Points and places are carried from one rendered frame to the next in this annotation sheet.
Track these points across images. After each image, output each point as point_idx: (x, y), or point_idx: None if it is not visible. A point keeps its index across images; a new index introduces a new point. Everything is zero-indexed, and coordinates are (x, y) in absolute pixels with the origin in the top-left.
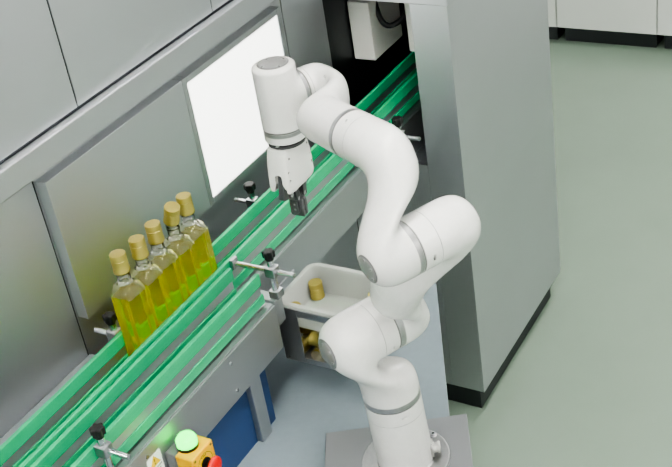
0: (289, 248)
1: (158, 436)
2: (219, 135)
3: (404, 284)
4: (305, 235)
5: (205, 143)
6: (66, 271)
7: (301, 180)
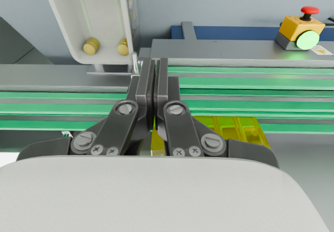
0: (79, 84)
1: (320, 59)
2: None
3: None
4: (55, 82)
5: None
6: None
7: (159, 191)
